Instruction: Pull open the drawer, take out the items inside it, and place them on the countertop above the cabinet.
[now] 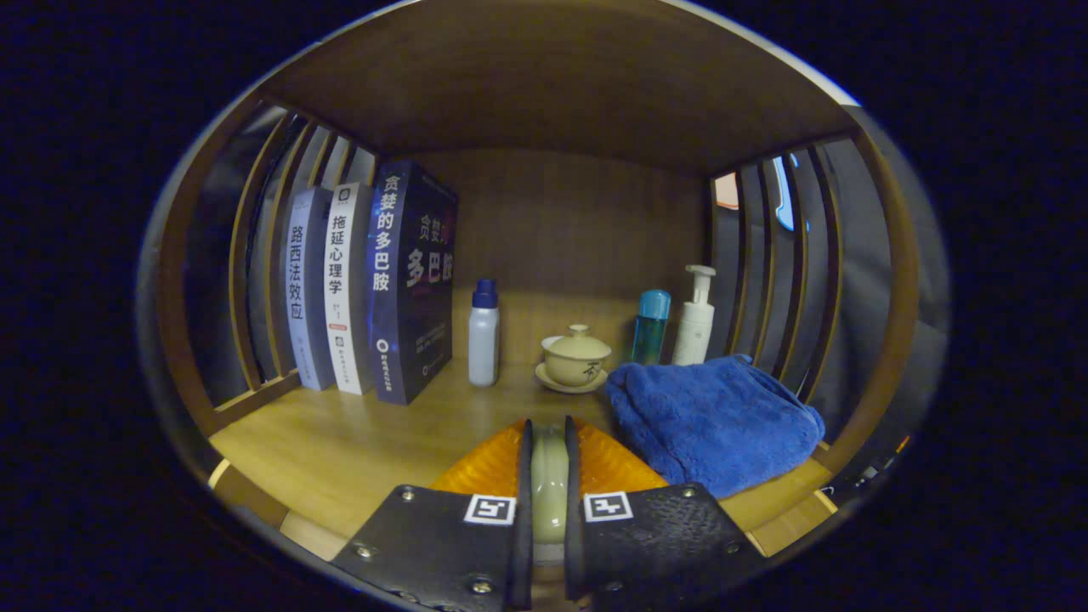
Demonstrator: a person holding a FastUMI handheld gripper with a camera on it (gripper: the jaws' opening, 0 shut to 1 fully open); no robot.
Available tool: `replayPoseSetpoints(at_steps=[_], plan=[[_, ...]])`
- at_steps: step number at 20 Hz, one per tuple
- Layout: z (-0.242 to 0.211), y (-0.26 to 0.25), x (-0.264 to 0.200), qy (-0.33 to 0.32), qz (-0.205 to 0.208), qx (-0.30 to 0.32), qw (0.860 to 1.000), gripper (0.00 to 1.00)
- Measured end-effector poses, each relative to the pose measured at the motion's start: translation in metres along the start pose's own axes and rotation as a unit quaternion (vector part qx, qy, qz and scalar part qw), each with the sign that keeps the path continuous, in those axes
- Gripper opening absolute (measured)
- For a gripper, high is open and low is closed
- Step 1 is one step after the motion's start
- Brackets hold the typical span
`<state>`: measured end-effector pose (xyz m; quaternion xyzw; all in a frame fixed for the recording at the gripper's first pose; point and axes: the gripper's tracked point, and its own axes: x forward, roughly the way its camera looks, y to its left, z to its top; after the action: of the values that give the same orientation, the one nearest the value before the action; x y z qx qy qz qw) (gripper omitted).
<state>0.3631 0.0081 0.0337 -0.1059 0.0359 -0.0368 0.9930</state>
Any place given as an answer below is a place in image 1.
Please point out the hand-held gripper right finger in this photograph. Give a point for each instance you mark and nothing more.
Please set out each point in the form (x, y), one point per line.
(574, 544)

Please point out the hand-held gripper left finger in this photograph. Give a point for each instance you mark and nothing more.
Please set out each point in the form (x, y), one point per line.
(522, 544)

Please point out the teal bottle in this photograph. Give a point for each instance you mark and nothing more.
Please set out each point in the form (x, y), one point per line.
(650, 331)

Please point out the white book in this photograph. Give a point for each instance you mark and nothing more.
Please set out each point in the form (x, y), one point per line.
(344, 289)

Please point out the beige lidded teacup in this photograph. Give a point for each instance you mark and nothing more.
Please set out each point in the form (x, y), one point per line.
(575, 361)

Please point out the wooden countertop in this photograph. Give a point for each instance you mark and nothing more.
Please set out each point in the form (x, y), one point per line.
(365, 442)

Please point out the white pump bottle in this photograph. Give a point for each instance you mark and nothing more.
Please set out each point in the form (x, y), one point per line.
(694, 327)

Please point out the white bottle with blue cap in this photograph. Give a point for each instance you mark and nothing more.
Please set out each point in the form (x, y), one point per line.
(484, 340)

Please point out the wooden cabinet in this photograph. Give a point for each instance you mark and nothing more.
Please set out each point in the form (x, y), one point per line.
(552, 76)

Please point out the dark blue book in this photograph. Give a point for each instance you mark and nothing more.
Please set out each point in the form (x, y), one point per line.
(416, 280)

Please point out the pale green white sponge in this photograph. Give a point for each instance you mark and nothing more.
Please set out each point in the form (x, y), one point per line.
(550, 484)

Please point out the grey-blue book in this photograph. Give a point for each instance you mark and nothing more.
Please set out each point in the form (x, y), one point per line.
(304, 289)

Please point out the blue folded towel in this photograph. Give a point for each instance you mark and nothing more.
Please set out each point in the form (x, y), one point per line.
(714, 421)

